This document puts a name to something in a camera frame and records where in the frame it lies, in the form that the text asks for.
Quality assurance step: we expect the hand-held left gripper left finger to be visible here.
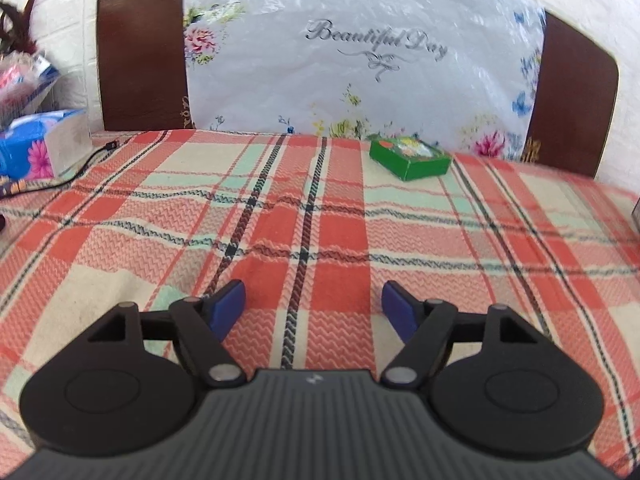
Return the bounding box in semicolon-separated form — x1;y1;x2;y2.
87;279;247;389

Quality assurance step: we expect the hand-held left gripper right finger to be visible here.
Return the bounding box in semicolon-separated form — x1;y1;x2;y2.
380;280;544;389

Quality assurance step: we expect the red plaid blanket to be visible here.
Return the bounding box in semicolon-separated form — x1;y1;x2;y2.
0;129;640;480

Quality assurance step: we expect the green printed box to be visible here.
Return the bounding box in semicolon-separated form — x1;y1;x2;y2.
369;135;454;182

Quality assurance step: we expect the blue floral tissue pack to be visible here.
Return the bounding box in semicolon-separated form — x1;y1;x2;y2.
0;109;94;182

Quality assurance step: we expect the clear bag of packets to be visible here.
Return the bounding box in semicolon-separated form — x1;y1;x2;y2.
0;52;61;128

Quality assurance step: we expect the floral plastic bag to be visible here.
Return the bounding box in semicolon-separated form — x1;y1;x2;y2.
182;0;548;162

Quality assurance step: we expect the dark feather duster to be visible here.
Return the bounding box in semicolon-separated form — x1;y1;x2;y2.
0;0;45;57

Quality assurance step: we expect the black cable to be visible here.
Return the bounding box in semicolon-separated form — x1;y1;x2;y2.
0;140;121;197

